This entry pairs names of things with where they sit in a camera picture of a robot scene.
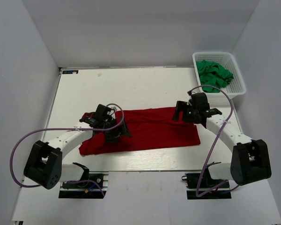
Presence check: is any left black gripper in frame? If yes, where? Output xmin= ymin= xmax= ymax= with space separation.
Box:
xmin=102 ymin=114 xmax=132 ymax=142

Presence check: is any red t-shirt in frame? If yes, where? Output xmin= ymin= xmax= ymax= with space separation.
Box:
xmin=79 ymin=107 xmax=200 ymax=156

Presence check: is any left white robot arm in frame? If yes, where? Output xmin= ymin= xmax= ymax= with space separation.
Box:
xmin=23 ymin=115 xmax=131 ymax=189

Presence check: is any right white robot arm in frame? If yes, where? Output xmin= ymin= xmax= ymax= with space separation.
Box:
xmin=173 ymin=101 xmax=272 ymax=187

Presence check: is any green t-shirt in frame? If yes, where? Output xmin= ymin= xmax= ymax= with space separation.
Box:
xmin=196 ymin=60 xmax=234 ymax=93

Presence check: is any white plastic basket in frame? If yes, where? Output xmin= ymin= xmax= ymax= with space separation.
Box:
xmin=192 ymin=52 xmax=246 ymax=100

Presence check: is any blue label sticker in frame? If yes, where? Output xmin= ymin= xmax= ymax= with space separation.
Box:
xmin=62 ymin=70 xmax=79 ymax=75

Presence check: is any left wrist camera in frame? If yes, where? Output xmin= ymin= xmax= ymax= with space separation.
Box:
xmin=93 ymin=104 xmax=115 ymax=120

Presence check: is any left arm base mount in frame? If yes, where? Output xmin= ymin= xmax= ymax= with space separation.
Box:
xmin=59 ymin=172 xmax=109 ymax=199

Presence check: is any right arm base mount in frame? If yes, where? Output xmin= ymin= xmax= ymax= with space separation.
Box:
xmin=181 ymin=172 xmax=231 ymax=200

